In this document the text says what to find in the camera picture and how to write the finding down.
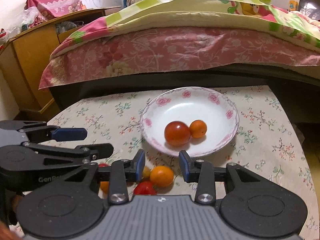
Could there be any pink floral bed sheet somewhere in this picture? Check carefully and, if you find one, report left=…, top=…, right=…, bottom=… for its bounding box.
left=39, top=27, right=319, bottom=89

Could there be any dark brown longan fruit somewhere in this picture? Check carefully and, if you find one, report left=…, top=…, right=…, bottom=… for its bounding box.
left=142, top=166, right=151, bottom=180

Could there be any dark picture frame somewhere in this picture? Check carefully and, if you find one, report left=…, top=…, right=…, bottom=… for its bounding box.
left=298, top=0, right=320, bottom=21

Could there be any dark bed frame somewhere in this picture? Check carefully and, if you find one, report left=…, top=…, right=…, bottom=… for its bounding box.
left=49, top=63, right=319, bottom=125

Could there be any red oval tomato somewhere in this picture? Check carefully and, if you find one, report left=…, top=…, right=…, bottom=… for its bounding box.
left=133, top=181, right=157, bottom=195

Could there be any pink lace cloth cover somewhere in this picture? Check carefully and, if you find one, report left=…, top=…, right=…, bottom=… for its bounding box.
left=24, top=0, right=87, bottom=20

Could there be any wooden cabinet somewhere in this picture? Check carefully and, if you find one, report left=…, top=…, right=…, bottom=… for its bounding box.
left=1, top=5, right=121, bottom=121

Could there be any floral tablecloth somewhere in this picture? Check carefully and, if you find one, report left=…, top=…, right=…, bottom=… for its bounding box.
left=10, top=84, right=316, bottom=240

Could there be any white floral rimmed plate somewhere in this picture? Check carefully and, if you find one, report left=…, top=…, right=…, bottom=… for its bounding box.
left=140, top=87, right=239, bottom=157

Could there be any small red tomato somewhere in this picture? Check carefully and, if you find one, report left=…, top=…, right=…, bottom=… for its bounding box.
left=98, top=163, right=109, bottom=167

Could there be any large red tomato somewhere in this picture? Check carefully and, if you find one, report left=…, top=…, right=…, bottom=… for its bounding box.
left=164, top=121, right=191, bottom=147

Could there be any yellow-orange mandarin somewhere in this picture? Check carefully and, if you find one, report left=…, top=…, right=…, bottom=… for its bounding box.
left=149, top=166, right=174, bottom=187

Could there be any small orange mandarin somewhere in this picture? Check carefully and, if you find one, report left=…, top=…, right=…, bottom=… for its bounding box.
left=189, top=120, right=207, bottom=139

